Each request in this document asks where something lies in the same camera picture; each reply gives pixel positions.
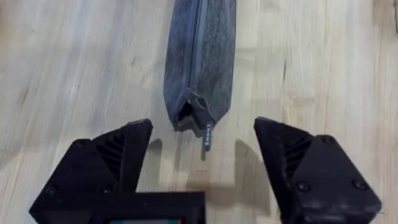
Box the blue-grey soft zip bag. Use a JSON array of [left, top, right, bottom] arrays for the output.
[[163, 0, 237, 152]]

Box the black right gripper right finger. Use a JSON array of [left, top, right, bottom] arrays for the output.
[[253, 116, 382, 224]]

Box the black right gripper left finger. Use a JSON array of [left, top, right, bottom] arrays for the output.
[[29, 118, 154, 224]]

